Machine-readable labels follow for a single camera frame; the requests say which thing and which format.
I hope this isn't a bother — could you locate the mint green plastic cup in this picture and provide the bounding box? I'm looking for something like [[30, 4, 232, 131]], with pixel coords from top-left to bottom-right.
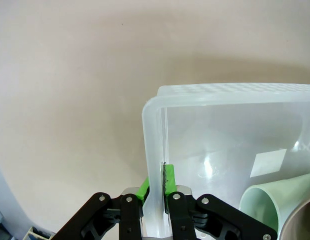
[[238, 170, 310, 240]]

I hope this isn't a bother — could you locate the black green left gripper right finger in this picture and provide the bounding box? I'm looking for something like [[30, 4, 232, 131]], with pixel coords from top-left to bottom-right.
[[160, 163, 278, 240]]

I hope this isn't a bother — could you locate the beige brown plastic cup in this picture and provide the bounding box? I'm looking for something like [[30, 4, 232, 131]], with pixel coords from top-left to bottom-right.
[[279, 198, 310, 240]]

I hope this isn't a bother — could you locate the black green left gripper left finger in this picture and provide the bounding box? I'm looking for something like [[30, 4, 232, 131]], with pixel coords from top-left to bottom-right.
[[51, 176, 151, 240]]

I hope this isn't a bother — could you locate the white perforated plastic basket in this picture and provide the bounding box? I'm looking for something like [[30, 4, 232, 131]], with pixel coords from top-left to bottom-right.
[[141, 82, 310, 240]]

